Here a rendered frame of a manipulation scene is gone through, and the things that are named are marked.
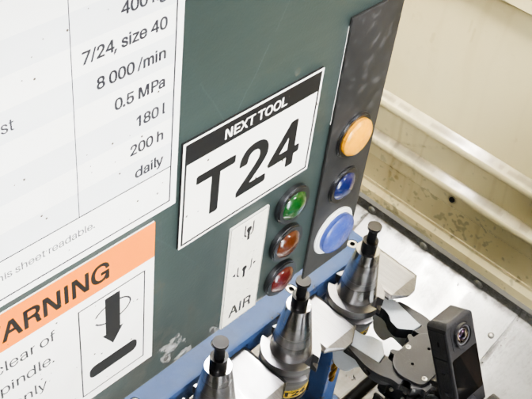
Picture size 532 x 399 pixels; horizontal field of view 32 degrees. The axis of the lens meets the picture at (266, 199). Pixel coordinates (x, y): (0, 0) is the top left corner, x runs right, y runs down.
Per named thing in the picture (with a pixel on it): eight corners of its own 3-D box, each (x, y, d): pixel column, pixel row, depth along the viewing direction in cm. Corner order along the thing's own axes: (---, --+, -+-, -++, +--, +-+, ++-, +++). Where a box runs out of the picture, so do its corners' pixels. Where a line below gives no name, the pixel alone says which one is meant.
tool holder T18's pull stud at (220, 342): (215, 355, 85) (218, 331, 83) (230, 363, 84) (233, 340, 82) (205, 366, 84) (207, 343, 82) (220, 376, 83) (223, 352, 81)
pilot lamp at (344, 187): (355, 192, 58) (361, 166, 57) (332, 208, 57) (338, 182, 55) (348, 188, 58) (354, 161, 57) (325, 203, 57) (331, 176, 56)
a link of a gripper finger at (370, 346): (298, 355, 105) (370, 396, 102) (305, 323, 101) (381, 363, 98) (311, 338, 107) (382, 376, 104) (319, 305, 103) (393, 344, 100)
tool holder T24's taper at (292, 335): (286, 322, 97) (294, 279, 93) (320, 344, 96) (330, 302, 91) (260, 347, 95) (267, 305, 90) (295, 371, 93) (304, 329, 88)
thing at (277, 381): (294, 393, 93) (295, 388, 92) (258, 423, 90) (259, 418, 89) (245, 350, 96) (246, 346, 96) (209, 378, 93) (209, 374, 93)
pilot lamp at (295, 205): (307, 212, 54) (312, 185, 53) (282, 229, 53) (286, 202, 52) (300, 207, 55) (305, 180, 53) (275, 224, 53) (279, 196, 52)
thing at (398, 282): (424, 284, 106) (426, 279, 105) (396, 308, 103) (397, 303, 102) (377, 250, 109) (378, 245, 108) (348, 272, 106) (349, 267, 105)
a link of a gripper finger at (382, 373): (336, 361, 99) (410, 401, 97) (339, 352, 98) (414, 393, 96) (355, 332, 102) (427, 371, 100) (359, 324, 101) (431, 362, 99)
